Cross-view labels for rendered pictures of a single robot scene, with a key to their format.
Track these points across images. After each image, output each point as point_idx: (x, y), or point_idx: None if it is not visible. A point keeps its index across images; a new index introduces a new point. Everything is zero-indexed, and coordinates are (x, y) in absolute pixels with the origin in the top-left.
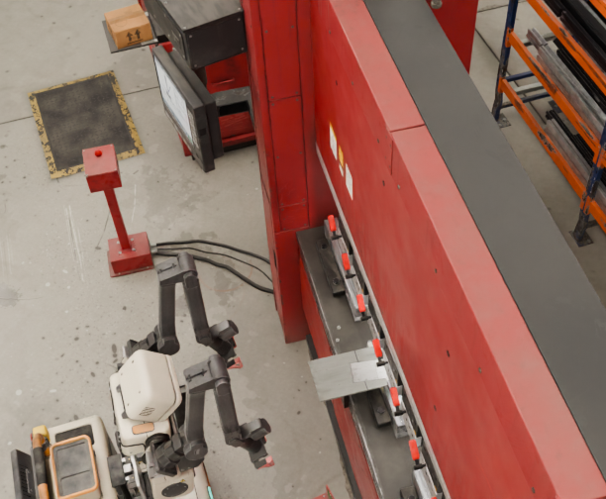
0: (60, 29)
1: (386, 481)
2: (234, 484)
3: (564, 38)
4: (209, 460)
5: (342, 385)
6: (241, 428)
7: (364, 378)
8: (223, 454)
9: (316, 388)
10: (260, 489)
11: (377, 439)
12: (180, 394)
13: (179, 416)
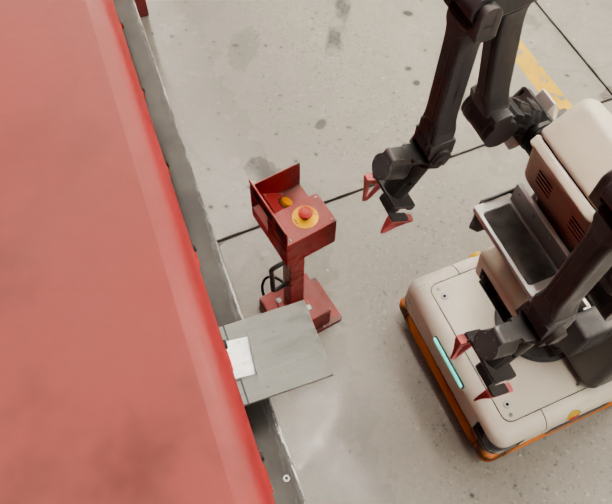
0: None
1: (199, 232)
2: (430, 447)
3: None
4: (474, 481)
5: (268, 330)
6: (420, 157)
7: (228, 345)
8: (457, 492)
9: (312, 321)
10: (392, 443)
11: (211, 292)
12: (535, 147)
13: (528, 242)
